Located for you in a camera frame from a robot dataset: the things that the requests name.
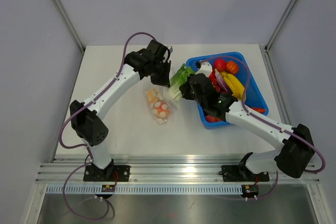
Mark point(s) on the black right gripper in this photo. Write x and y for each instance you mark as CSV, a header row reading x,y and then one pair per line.
x,y
185,89

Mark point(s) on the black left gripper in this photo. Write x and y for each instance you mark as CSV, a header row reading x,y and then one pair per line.
x,y
164,81

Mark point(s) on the green lettuce head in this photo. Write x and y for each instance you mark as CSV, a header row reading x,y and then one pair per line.
x,y
173,93

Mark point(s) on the yellow orange with leaf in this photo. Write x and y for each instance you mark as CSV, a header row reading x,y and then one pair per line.
x,y
152,95

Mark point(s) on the clear dotted zip top bag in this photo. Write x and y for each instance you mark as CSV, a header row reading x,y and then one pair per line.
x,y
173,105

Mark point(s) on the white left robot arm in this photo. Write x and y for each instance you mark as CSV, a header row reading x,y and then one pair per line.
x,y
87,116

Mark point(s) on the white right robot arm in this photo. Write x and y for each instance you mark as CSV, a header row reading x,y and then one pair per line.
x,y
293,146

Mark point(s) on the purple onion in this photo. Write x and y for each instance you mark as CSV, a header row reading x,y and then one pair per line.
x,y
222,83

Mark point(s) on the small pink peach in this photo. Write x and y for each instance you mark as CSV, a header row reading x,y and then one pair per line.
x,y
211,119

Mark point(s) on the red apple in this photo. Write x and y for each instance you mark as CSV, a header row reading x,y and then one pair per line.
x,y
220,65

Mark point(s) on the yellow banana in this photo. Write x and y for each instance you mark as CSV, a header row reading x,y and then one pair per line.
x,y
234,84

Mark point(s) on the orange small pumpkin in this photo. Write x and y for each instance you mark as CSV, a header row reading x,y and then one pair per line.
x,y
232,67

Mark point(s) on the blue plastic bin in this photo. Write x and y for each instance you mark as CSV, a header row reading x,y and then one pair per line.
x,y
254,96

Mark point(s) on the orange carrot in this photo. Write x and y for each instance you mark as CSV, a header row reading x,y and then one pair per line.
x,y
259,110

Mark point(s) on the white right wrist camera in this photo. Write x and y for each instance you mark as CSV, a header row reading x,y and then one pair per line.
x,y
204,68

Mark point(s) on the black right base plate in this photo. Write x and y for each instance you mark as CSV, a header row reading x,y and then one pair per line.
x,y
236,173

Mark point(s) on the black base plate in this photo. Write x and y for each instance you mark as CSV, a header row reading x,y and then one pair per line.
x,y
119,173
236,173

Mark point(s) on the aluminium rail frame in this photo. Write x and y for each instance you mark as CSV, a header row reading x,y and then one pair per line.
x,y
151,176

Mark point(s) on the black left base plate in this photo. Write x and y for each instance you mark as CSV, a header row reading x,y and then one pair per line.
x,y
119,173

